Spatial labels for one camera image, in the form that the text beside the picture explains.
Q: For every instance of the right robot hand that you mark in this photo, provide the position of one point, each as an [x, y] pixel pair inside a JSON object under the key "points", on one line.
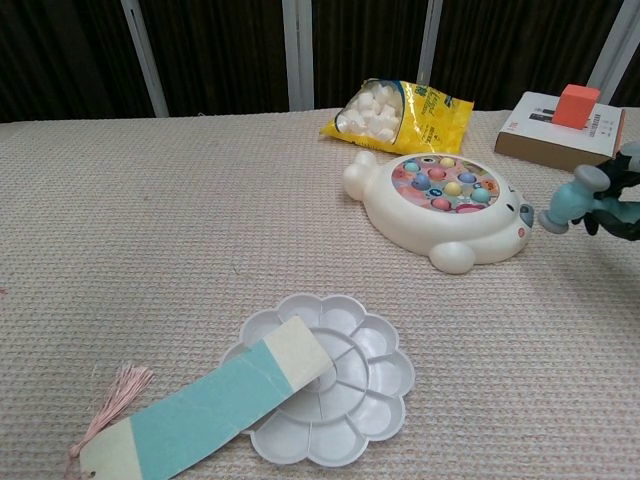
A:
{"points": [[622, 229]]}

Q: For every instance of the teal grey toy hammer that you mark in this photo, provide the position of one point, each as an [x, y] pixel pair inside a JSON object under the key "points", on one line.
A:
{"points": [[565, 197]]}

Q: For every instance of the white bear whack-a-mole toy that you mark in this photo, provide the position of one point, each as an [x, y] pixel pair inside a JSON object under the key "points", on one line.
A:
{"points": [[400, 225]]}

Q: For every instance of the white flat product box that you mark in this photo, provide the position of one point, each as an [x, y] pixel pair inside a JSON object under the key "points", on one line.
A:
{"points": [[545, 145]]}

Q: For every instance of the orange cube block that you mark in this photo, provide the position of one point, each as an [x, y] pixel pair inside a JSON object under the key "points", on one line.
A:
{"points": [[575, 107]]}

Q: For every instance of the yellow marshmallow snack bag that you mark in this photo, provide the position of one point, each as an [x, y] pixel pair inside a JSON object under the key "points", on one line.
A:
{"points": [[435, 125]]}

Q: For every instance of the white flower paint palette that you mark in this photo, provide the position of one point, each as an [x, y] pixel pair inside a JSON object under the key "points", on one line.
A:
{"points": [[360, 400]]}

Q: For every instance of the black curtain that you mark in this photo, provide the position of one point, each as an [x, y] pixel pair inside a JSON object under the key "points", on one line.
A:
{"points": [[225, 50]]}

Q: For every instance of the teal cream tasselled bookmark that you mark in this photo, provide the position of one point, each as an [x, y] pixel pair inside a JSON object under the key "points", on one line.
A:
{"points": [[210, 410]]}

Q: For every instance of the beige woven tablecloth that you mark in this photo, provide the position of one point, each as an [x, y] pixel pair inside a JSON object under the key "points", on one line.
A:
{"points": [[150, 225]]}

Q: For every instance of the white metal frame post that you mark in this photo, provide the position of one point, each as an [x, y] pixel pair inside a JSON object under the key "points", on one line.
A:
{"points": [[297, 55], [607, 55], [145, 65], [429, 40]]}

